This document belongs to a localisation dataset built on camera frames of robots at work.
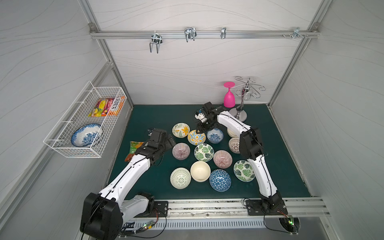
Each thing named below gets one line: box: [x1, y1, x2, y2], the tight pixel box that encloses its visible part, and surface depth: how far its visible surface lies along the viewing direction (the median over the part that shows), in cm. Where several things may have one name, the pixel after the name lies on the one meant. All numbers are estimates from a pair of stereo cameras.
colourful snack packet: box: [88, 96, 126, 117], surface depth 75 cm
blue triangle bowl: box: [209, 169, 232, 192], surface depth 83 cm
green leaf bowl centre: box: [194, 143, 215, 162], surface depth 94 cm
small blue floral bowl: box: [206, 128, 224, 144], surface depth 101 cm
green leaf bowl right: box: [233, 159, 256, 183], surface depth 86 cm
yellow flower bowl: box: [172, 122, 191, 138], surface depth 104 cm
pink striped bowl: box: [213, 150, 233, 169], surface depth 90 cm
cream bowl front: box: [190, 161, 211, 183], surface depth 85 cm
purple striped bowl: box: [172, 142, 191, 161], surface depth 94 cm
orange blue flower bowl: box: [187, 129, 207, 146], surface depth 100 cm
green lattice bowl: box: [170, 167, 192, 190], surface depth 84 cm
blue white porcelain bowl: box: [71, 123, 103, 148], surface depth 64 cm
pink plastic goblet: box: [223, 81, 236, 108], surface depth 104 cm
